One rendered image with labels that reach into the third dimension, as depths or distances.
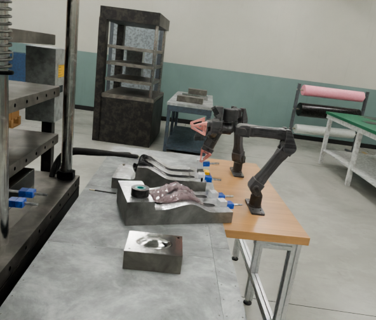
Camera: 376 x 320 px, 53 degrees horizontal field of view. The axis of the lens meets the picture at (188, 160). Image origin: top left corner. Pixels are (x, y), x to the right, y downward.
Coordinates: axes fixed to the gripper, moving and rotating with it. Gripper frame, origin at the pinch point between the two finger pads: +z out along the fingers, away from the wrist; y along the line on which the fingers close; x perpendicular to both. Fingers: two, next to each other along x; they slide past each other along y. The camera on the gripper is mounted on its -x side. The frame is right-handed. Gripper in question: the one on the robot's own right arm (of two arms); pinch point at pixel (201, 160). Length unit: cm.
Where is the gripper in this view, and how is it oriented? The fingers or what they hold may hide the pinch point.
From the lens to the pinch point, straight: 221.9
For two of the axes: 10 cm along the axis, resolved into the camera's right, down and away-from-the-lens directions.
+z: -4.8, 8.6, 1.5
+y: -0.3, 1.6, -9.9
